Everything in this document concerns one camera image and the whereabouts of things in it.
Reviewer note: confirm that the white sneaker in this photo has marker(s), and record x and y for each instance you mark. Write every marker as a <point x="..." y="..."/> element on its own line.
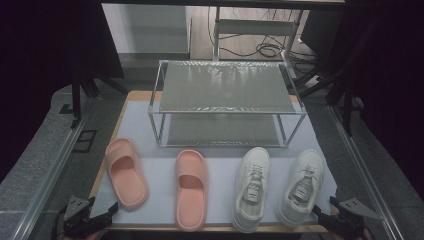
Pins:
<point x="308" y="163"/>
<point x="253" y="160"/>

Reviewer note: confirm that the metal two-tier shoe rack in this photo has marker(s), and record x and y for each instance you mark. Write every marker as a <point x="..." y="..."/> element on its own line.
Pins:
<point x="226" y="86"/>

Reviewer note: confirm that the white cabinet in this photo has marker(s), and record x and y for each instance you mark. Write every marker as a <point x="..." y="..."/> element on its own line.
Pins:
<point x="146" y="30"/>

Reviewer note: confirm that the aluminium frame rail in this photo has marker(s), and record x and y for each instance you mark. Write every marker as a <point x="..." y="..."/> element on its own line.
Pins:
<point x="50" y="180"/>
<point x="366" y="180"/>

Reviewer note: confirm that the dark curtain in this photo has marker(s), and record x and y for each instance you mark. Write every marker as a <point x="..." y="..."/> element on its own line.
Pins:
<point x="40" y="66"/>
<point x="393" y="83"/>

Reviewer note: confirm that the pink slipper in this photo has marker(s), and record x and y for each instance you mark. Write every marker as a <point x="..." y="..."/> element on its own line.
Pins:
<point x="128" y="190"/>
<point x="191" y="213"/>

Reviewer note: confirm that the white power strip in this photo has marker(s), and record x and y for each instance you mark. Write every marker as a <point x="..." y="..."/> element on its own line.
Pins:
<point x="313" y="80"/>

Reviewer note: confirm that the person's right hand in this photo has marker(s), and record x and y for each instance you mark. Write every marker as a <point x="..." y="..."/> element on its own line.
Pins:
<point x="365" y="236"/>

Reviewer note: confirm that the person's left hand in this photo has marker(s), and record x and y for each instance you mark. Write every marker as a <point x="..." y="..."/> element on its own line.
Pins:
<point x="93" y="236"/>

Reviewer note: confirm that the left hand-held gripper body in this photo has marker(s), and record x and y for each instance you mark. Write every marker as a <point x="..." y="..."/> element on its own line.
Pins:
<point x="78" y="223"/>

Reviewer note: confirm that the light blue table mat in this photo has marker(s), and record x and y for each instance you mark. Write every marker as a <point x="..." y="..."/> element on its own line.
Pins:
<point x="161" y="186"/>

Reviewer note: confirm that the black tripod stand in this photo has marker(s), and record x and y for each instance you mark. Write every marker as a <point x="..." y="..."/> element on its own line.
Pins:
<point x="77" y="93"/>
<point x="346" y="100"/>

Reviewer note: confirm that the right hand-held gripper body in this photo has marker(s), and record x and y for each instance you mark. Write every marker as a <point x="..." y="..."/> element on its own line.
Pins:
<point x="350" y="216"/>

